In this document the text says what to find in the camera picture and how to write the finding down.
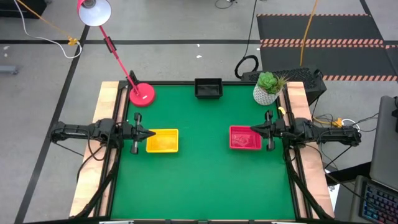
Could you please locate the wooden table side board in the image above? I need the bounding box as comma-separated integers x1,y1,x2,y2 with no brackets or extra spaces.
277,81,336,218
68,81,129,218

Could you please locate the black computer keyboard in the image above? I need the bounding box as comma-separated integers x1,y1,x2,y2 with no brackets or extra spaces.
359,182,398,224

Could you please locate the yellow floor cable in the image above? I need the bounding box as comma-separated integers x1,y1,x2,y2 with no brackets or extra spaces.
298,0,320,67

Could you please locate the grey metal foot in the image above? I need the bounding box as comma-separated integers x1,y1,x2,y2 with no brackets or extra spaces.
0,64,20,75

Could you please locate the succulent in white pot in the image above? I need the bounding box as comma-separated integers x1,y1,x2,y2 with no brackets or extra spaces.
252,71,290,106

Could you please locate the yellow plastic basket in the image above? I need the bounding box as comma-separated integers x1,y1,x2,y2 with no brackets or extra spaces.
146,128,180,154

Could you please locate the white floor cable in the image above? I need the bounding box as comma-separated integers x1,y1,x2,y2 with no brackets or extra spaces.
12,0,83,60

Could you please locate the red plastic basket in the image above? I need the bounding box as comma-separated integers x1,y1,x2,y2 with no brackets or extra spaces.
229,124,264,151

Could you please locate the grey laptop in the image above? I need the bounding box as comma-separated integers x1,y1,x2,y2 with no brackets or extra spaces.
369,95,398,192

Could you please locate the black floor box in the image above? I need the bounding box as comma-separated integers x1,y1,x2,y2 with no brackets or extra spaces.
0,0,47,19

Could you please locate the red desk lamp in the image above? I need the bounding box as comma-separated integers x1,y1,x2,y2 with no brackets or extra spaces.
76,0,156,108

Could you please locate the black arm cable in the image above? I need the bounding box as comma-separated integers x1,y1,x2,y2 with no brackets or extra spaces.
86,136,109,162

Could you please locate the black plastic basket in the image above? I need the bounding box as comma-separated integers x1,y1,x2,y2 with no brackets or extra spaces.
194,77,224,100

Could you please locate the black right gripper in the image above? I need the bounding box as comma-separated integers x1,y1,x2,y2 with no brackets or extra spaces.
250,110,295,152

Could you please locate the black striped-edge floor mat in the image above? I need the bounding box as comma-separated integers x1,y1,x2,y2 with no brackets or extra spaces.
256,13,385,44
259,43,398,82

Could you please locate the black frame strut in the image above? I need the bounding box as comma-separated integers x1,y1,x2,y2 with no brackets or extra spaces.
73,161,121,218
284,149,335,220

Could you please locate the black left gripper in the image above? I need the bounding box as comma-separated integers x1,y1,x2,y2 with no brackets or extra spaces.
121,113,156,155

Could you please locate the orange floor cable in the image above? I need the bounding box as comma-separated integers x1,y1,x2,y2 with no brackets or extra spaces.
16,0,78,47

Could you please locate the black perforated computer case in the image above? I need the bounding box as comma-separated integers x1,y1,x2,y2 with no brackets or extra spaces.
241,67,328,105

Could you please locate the green table mat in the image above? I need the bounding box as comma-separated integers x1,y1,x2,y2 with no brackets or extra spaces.
110,84,296,220

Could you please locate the black looped floor cable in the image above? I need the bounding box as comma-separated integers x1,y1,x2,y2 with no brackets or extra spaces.
233,0,261,80

